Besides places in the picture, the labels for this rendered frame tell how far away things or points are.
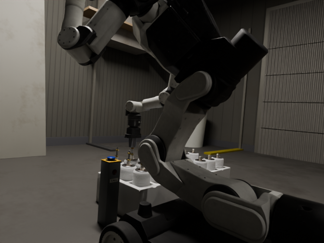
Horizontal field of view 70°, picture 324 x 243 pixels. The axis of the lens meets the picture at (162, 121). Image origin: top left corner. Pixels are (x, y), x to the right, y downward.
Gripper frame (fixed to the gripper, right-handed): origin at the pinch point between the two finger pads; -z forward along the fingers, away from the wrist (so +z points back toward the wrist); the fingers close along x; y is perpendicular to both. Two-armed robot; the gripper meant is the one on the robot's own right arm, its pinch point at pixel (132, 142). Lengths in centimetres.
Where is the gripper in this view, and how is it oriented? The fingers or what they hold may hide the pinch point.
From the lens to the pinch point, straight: 150.4
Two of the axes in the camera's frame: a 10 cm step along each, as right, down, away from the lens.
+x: -6.1, -0.2, -7.9
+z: 0.7, -10.0, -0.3
